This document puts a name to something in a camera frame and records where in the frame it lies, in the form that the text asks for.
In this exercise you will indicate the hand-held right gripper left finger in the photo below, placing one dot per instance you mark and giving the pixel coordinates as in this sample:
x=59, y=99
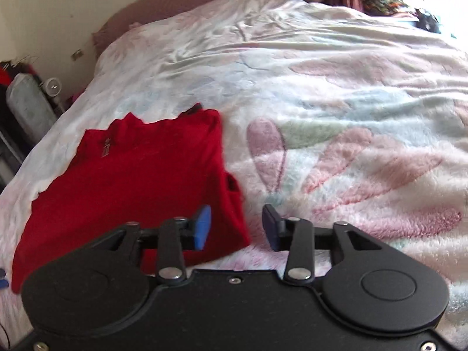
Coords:
x=203, y=226

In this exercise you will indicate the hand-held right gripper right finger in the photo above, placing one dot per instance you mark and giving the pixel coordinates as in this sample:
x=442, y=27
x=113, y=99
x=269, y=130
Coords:
x=270, y=226

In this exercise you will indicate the red zip-neck sweater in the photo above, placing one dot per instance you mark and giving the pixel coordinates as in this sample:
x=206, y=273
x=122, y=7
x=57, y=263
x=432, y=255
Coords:
x=128, y=182

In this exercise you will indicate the floral fleece blanket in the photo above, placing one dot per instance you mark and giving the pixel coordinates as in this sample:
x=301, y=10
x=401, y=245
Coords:
x=329, y=117

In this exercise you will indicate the grey white bag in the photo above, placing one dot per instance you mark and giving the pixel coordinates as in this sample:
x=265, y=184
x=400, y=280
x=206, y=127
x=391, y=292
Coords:
x=31, y=106

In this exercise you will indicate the dark patterned cloth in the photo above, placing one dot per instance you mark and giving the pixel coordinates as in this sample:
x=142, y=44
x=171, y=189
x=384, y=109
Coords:
x=398, y=5

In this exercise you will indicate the wall socket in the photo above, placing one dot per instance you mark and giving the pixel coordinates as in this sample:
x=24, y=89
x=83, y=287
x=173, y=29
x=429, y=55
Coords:
x=77, y=55

